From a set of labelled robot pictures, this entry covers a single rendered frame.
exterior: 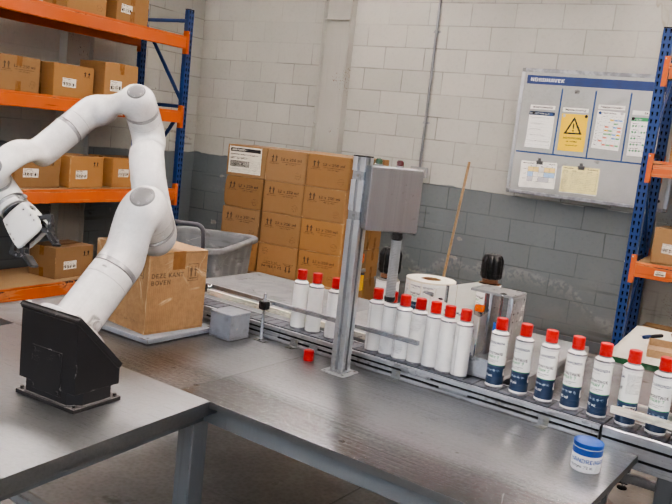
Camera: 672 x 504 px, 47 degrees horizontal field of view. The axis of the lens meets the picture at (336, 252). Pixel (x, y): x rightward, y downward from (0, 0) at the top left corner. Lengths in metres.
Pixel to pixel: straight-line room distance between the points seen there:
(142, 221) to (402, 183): 0.76
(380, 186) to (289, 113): 5.63
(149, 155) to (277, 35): 5.87
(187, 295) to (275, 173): 3.53
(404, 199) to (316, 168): 3.65
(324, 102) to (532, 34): 2.06
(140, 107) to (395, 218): 0.81
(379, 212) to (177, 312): 0.79
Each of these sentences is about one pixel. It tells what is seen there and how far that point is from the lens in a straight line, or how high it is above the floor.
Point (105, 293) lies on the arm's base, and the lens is 2.02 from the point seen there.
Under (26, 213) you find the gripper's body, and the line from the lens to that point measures 2.28.
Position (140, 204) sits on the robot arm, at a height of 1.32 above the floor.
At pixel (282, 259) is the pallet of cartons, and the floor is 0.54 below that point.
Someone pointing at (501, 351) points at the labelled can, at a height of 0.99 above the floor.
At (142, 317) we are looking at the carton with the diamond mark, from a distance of 2.57.
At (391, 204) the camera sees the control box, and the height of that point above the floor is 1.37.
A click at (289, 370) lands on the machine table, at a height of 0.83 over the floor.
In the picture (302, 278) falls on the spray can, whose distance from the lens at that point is 2.64.
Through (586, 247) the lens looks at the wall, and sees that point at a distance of 6.68.
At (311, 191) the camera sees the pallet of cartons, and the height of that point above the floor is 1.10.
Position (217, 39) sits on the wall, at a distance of 8.51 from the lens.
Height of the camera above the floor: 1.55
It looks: 9 degrees down
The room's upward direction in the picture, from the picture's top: 6 degrees clockwise
